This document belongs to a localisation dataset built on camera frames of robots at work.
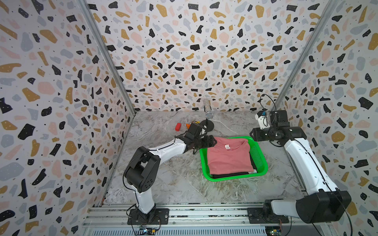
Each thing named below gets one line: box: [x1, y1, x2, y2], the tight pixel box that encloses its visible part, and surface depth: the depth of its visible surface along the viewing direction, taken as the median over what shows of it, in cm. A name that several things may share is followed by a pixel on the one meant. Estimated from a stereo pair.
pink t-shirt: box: [207, 136, 254, 175], surface depth 91 cm
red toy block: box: [174, 122, 182, 132], surface depth 112 cm
